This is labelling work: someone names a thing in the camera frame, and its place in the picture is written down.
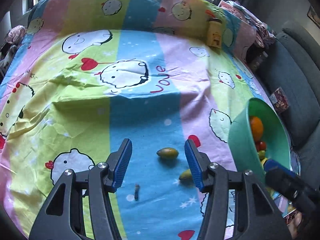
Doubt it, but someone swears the pink crumpled cloth right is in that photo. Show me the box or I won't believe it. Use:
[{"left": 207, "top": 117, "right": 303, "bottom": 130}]
[{"left": 220, "top": 1, "right": 276, "bottom": 48}]

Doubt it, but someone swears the small cherry tomato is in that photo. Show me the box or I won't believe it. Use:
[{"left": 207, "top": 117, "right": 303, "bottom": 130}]
[{"left": 255, "top": 141, "right": 267, "bottom": 152}]

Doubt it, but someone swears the colourful snack box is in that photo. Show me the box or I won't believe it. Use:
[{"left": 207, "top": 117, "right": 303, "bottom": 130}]
[{"left": 269, "top": 87, "right": 289, "bottom": 113}]

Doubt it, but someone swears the small green olive fruit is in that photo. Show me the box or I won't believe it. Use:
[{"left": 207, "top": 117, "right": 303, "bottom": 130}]
[{"left": 156, "top": 147, "right": 179, "bottom": 159}]

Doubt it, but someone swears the orange fruit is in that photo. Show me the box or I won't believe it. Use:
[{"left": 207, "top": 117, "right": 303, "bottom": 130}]
[{"left": 249, "top": 116, "right": 264, "bottom": 142}]

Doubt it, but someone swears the yellow mango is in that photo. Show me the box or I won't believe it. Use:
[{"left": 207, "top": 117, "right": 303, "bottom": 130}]
[{"left": 260, "top": 158, "right": 268, "bottom": 168}]

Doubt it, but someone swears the pink cloth bundle left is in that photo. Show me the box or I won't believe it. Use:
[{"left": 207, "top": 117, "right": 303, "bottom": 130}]
[{"left": 5, "top": 25, "right": 27, "bottom": 44}]

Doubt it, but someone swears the grey green sofa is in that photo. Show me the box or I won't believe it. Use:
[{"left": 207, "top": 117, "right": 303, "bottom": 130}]
[{"left": 257, "top": 21, "right": 319, "bottom": 188}]

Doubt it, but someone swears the yellow cartoon bottle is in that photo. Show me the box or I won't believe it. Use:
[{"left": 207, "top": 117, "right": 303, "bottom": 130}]
[{"left": 206, "top": 18, "right": 222, "bottom": 48}]

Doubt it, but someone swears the small dark stem piece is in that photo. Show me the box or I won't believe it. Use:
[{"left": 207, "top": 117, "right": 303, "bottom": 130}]
[{"left": 134, "top": 184, "right": 140, "bottom": 201}]

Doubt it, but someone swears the green plastic bowl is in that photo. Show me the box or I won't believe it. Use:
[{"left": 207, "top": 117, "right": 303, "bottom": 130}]
[{"left": 228, "top": 98, "right": 291, "bottom": 183}]

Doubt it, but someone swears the colourful cartoon bed sheet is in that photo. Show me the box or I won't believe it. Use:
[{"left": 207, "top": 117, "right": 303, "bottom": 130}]
[{"left": 1, "top": 0, "right": 269, "bottom": 239}]

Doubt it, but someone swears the dark bottle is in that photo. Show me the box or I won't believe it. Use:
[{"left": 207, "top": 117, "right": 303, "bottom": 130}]
[{"left": 249, "top": 51, "right": 268, "bottom": 71}]

